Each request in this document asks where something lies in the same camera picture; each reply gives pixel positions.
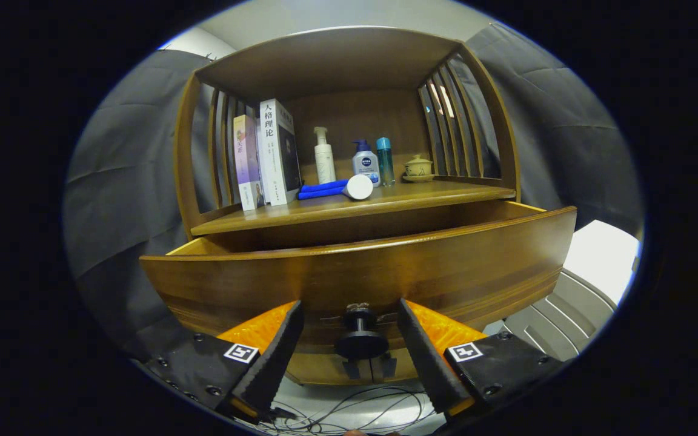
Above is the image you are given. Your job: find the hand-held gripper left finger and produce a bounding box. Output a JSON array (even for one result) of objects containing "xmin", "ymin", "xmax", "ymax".
[{"xmin": 140, "ymin": 300, "xmax": 305, "ymax": 424}]

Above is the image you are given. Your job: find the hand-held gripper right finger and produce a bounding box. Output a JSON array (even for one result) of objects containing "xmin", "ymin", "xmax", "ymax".
[{"xmin": 397, "ymin": 298, "xmax": 569, "ymax": 424}]

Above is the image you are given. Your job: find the black drawer knob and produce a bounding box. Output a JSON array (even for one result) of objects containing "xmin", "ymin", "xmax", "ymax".
[{"xmin": 335, "ymin": 306, "xmax": 390, "ymax": 361}]

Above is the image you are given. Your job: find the brown wooden drawer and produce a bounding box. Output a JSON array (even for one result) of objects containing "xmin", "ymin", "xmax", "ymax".
[{"xmin": 139, "ymin": 201, "xmax": 578, "ymax": 355}]

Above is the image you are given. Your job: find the white green cosmetic tube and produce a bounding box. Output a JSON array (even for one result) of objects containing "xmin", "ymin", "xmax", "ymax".
[{"xmin": 342, "ymin": 174, "xmax": 374, "ymax": 201}]

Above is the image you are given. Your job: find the brown wooden countertop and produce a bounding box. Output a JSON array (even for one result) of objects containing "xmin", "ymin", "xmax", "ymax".
[{"xmin": 190, "ymin": 180, "xmax": 516, "ymax": 237}]

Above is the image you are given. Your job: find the brown wooden cabinet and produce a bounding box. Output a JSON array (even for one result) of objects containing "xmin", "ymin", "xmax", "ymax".
[{"xmin": 173, "ymin": 25, "xmax": 522, "ymax": 386}]

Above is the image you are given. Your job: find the grey plastic chair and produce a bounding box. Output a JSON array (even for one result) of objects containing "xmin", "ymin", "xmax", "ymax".
[{"xmin": 497, "ymin": 268, "xmax": 617, "ymax": 364}]

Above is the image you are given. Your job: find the blue folded cloth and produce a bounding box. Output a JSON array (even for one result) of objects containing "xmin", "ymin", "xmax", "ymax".
[{"xmin": 297, "ymin": 179, "xmax": 350, "ymax": 200}]

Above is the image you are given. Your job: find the beige lidded teacup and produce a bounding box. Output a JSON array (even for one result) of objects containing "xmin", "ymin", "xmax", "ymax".
[{"xmin": 402, "ymin": 154, "xmax": 436, "ymax": 183}]

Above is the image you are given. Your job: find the white side table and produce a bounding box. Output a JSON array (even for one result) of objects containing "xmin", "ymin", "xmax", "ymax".
[{"xmin": 563, "ymin": 220, "xmax": 640, "ymax": 305}]

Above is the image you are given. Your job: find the white pump bottle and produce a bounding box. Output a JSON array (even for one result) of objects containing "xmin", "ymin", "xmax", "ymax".
[{"xmin": 314, "ymin": 127, "xmax": 336, "ymax": 185}]

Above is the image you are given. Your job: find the teal slim bottle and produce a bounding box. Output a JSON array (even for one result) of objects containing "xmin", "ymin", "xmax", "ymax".
[{"xmin": 376, "ymin": 137, "xmax": 396, "ymax": 187}]

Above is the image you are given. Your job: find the purple book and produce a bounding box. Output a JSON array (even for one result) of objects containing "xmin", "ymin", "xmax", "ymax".
[{"xmin": 233, "ymin": 114, "xmax": 265, "ymax": 211}]

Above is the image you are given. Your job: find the white bottle blue cap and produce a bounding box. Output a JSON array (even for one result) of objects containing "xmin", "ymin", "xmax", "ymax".
[{"xmin": 352, "ymin": 140, "xmax": 381, "ymax": 185}]

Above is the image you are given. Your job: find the thick white book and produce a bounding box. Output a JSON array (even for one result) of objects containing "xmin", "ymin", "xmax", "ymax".
[{"xmin": 258, "ymin": 99, "xmax": 302, "ymax": 206}]

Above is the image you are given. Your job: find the black backdrop cloth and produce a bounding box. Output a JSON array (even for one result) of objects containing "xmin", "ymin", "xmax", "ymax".
[{"xmin": 63, "ymin": 24, "xmax": 645, "ymax": 358}]

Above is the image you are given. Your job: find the black cable bundle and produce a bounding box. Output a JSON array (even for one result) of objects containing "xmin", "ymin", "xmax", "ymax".
[{"xmin": 252, "ymin": 386, "xmax": 440, "ymax": 435}]

